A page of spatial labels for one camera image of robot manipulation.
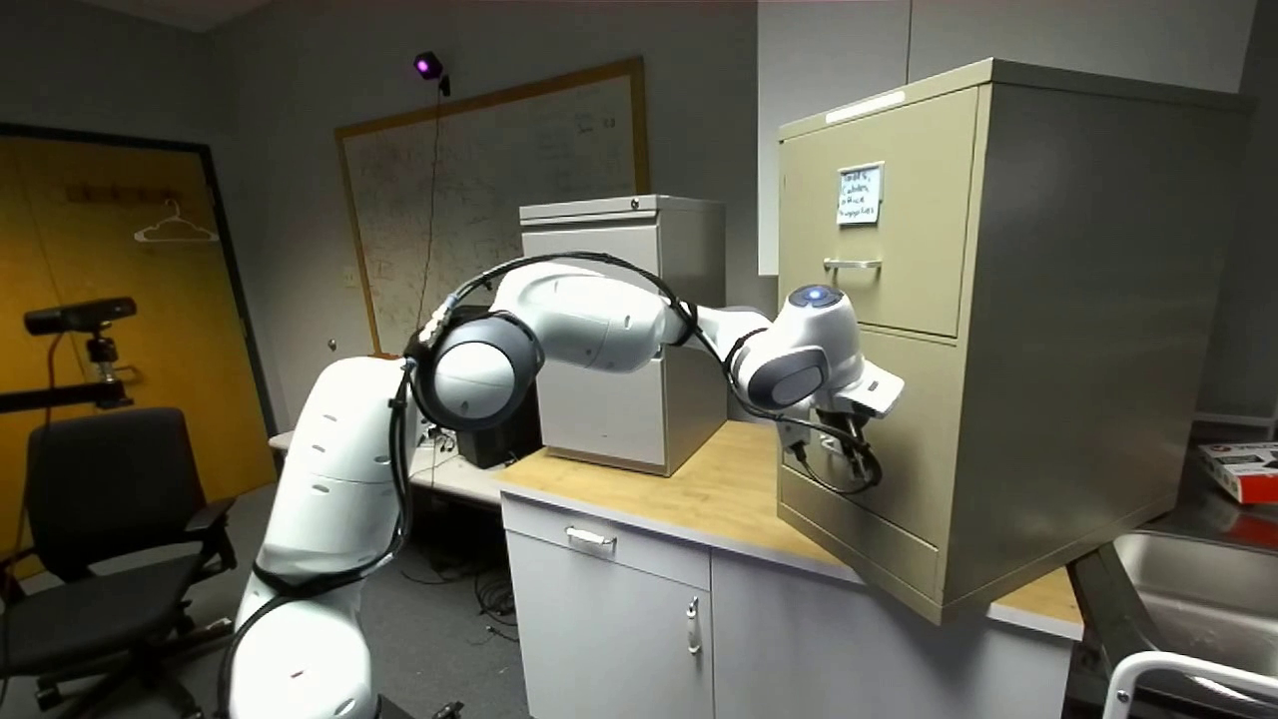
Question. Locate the white coat hanger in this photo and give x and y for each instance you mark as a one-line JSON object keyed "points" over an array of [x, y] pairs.
{"points": [[175, 229]]}

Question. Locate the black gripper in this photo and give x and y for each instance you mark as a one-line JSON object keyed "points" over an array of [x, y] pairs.
{"points": [[834, 452]]}

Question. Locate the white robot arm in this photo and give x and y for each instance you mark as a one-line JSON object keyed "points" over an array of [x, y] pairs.
{"points": [[585, 319]]}

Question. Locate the purple lit camera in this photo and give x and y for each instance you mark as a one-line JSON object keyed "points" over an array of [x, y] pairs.
{"points": [[430, 66]]}

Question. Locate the beige metal filing cabinet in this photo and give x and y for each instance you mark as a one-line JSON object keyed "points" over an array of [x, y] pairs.
{"points": [[1104, 346]]}

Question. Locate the red and white box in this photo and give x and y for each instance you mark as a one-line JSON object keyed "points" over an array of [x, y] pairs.
{"points": [[1243, 474]]}

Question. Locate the wood framed whiteboard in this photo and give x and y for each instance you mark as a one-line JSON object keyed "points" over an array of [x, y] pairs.
{"points": [[534, 173]]}

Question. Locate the yellow door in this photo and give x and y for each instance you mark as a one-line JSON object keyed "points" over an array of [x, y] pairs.
{"points": [[120, 266]]}

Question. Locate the stainless steel sink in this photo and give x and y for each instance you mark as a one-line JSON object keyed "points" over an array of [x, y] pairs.
{"points": [[1200, 586]]}

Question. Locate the white paper drawer label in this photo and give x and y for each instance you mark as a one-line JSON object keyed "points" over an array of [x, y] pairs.
{"points": [[859, 194]]}

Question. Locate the grey counter with wooden top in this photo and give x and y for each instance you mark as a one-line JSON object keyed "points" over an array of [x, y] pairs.
{"points": [[613, 626]]}

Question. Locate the black office chair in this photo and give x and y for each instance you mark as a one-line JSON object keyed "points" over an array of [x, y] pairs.
{"points": [[106, 503]]}

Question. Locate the white metal rack frame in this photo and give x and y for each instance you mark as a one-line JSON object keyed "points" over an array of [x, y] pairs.
{"points": [[1183, 668]]}

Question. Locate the black camera stand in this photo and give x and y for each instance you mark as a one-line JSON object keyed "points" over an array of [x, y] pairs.
{"points": [[80, 393]]}

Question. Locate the beige labelled filing cabinet drawer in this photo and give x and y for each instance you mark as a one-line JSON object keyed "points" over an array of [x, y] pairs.
{"points": [[922, 214]]}

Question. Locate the small grey metal cabinet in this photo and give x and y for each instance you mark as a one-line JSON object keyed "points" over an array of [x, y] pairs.
{"points": [[626, 414]]}

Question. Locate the black bar camera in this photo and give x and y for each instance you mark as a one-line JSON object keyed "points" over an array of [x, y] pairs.
{"points": [[80, 311]]}

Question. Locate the beige plain filing cabinet drawer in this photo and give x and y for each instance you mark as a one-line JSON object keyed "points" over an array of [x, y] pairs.
{"points": [[922, 452]]}

